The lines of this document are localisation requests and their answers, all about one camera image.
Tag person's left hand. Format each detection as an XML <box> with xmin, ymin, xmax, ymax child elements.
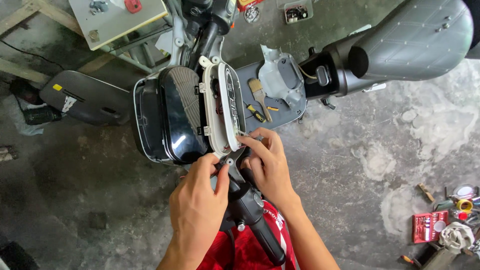
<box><xmin>168</xmin><ymin>153</ymin><xmax>231</xmax><ymax>245</ymax></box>

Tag person's right hand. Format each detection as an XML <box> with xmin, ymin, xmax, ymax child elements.
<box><xmin>236</xmin><ymin>127</ymin><xmax>298</xmax><ymax>210</ymax></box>

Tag white speedometer housing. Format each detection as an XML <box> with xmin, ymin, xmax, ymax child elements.
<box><xmin>198</xmin><ymin>55</ymin><xmax>249</xmax><ymax>159</ymax></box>

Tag yellow black screwdriver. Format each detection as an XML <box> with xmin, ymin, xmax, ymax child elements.
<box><xmin>245</xmin><ymin>104</ymin><xmax>267</xmax><ymax>124</ymax></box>

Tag grey scooter footboard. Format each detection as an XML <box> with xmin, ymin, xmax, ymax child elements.
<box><xmin>235</xmin><ymin>60</ymin><xmax>308</xmax><ymax>131</ymax></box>

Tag person's red shirt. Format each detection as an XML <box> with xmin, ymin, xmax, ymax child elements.
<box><xmin>196</xmin><ymin>200</ymin><xmax>298</xmax><ymax>270</ymax></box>

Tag wooden paint brush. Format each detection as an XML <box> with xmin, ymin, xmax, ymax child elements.
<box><xmin>247</xmin><ymin>77</ymin><xmax>274</xmax><ymax>124</ymax></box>

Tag light grey plastic cover panel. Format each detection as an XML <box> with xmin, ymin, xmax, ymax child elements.
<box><xmin>258</xmin><ymin>44</ymin><xmax>305</xmax><ymax>109</ymax></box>

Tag glossy black headlight cover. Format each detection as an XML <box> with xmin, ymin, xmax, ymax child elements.
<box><xmin>132</xmin><ymin>65</ymin><xmax>211</xmax><ymax>166</ymax></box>

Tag black scooter body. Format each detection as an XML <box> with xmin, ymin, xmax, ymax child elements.
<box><xmin>299</xmin><ymin>35</ymin><xmax>388</xmax><ymax>110</ymax></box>

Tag black panel with yellow sticker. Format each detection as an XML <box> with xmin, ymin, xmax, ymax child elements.
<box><xmin>39</xmin><ymin>70</ymin><xmax>133</xmax><ymax>127</ymax></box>

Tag round metal lid of screws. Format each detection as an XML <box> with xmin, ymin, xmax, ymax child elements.
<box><xmin>244</xmin><ymin>5</ymin><xmax>261</xmax><ymax>24</ymax></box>

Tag clear plastic container of parts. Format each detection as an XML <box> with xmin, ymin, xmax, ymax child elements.
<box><xmin>277</xmin><ymin>0</ymin><xmax>314</xmax><ymax>25</ymax></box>

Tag red socket set case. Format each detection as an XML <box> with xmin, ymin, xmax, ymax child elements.
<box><xmin>411</xmin><ymin>210</ymin><xmax>450</xmax><ymax>245</ymax></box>

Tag red cardboard box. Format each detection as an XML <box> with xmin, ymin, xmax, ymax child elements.
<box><xmin>236</xmin><ymin>0</ymin><xmax>265</xmax><ymax>12</ymax></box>

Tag grey quilted scooter seat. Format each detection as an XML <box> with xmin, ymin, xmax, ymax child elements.
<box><xmin>348</xmin><ymin>0</ymin><xmax>475</xmax><ymax>82</ymax></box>

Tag white round lid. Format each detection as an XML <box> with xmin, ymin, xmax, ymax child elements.
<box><xmin>452</xmin><ymin>183</ymin><xmax>478</xmax><ymax>200</ymax></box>

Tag white rag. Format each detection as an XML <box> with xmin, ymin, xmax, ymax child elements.
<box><xmin>438</xmin><ymin>221</ymin><xmax>476</xmax><ymax>256</ymax></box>

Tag white board table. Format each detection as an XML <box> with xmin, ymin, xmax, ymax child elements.
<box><xmin>68</xmin><ymin>0</ymin><xmax>170</xmax><ymax>52</ymax></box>

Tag red plastic part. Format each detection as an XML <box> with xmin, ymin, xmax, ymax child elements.
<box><xmin>124</xmin><ymin>0</ymin><xmax>143</xmax><ymax>14</ymax></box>

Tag grey metal part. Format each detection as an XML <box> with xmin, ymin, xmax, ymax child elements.
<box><xmin>89</xmin><ymin>0</ymin><xmax>110</xmax><ymax>16</ymax></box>

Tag wooden pallet planks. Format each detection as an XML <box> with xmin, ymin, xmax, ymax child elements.
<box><xmin>0</xmin><ymin>0</ymin><xmax>117</xmax><ymax>84</ymax></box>

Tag black handlebar grip with switch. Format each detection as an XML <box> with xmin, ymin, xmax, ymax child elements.
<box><xmin>218</xmin><ymin>148</ymin><xmax>287</xmax><ymax>267</ymax></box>

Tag black handlebar with lever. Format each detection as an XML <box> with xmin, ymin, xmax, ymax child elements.
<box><xmin>182</xmin><ymin>0</ymin><xmax>241</xmax><ymax>72</ymax></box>

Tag orange handled screwdriver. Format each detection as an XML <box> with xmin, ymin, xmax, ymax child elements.
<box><xmin>400</xmin><ymin>254</ymin><xmax>423</xmax><ymax>269</ymax></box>

